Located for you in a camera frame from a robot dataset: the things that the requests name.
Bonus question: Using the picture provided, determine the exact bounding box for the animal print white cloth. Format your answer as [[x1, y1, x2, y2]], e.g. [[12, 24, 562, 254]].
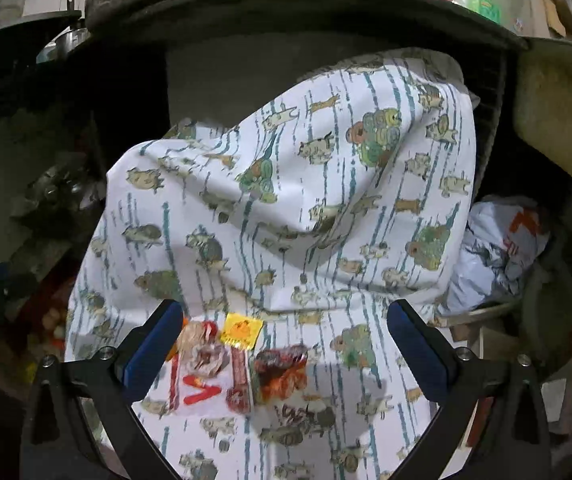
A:
[[63, 47, 482, 480]]

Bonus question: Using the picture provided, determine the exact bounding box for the red strip wrapper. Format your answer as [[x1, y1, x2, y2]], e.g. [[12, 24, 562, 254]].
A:
[[226, 347, 254, 415]]

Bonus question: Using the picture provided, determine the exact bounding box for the clear red white wrapper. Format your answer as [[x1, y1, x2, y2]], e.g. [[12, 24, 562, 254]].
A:
[[168, 321, 234, 408]]

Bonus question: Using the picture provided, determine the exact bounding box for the white grey plastic bag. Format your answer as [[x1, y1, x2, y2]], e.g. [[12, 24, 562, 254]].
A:
[[446, 197, 552, 313]]

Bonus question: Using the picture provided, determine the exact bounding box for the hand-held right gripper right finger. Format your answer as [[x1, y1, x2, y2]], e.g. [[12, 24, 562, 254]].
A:
[[386, 299, 552, 480]]

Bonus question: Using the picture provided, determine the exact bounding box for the dark red orange wrapper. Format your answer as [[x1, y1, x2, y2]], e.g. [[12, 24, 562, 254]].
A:
[[252, 344, 309, 403]]

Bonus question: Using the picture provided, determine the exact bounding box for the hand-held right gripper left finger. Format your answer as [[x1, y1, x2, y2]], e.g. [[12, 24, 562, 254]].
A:
[[20, 299, 187, 480]]

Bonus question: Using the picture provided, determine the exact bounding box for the green soap pump bottle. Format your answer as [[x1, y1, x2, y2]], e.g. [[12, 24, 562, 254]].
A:
[[471, 0, 503, 25]]

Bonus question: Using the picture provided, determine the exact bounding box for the black round table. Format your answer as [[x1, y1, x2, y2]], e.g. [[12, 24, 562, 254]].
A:
[[83, 0, 532, 126]]

